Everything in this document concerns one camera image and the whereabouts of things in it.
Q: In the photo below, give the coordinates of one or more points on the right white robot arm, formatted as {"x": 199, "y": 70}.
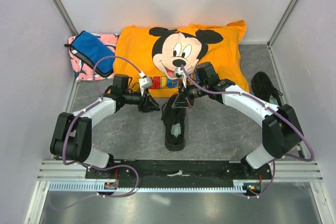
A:
{"x": 281, "y": 130}

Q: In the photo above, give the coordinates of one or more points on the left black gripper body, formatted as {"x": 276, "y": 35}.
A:
{"x": 140, "y": 106}

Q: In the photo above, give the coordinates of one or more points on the aluminium rail at right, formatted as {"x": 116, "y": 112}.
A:
{"x": 297, "y": 171}

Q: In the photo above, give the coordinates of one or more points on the blue cloth pouch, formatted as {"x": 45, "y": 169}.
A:
{"x": 92, "y": 51}

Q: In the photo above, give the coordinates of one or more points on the left aluminium frame post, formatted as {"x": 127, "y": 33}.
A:
{"x": 65, "y": 16}

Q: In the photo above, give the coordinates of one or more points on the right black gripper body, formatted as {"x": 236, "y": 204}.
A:
{"x": 192, "y": 92}

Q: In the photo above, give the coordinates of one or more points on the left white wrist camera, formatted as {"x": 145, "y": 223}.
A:
{"x": 145, "y": 82}

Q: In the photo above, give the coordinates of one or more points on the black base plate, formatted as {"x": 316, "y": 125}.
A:
{"x": 179, "y": 174}

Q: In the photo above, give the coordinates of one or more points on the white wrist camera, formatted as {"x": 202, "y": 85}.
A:
{"x": 181, "y": 73}
{"x": 145, "y": 82}

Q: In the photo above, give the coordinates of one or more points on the right aluminium frame post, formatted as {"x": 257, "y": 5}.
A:
{"x": 282, "y": 22}

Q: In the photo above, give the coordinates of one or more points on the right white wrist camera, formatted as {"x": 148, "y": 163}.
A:
{"x": 181, "y": 73}

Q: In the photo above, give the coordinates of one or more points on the aluminium frame post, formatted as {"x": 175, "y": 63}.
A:
{"x": 65, "y": 16}
{"x": 282, "y": 22}

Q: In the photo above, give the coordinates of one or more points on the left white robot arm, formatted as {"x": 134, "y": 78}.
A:
{"x": 72, "y": 137}

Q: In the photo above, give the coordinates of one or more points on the aluminium rail at left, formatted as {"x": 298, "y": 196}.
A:
{"x": 56, "y": 170}

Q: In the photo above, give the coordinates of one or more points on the black shoelace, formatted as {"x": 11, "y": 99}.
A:
{"x": 163, "y": 111}

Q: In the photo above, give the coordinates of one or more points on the black shoe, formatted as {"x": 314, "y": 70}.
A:
{"x": 263, "y": 88}
{"x": 174, "y": 122}

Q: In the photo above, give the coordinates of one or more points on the aluminium rail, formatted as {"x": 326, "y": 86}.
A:
{"x": 56, "y": 170}
{"x": 297, "y": 171}

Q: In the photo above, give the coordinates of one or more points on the orange Mickey Mouse pillow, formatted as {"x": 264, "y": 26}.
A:
{"x": 158, "y": 51}

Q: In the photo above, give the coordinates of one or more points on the pink patterned cloth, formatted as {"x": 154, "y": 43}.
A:
{"x": 78, "y": 72}

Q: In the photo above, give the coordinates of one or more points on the slotted grey cable duct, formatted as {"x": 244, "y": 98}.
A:
{"x": 109, "y": 187}

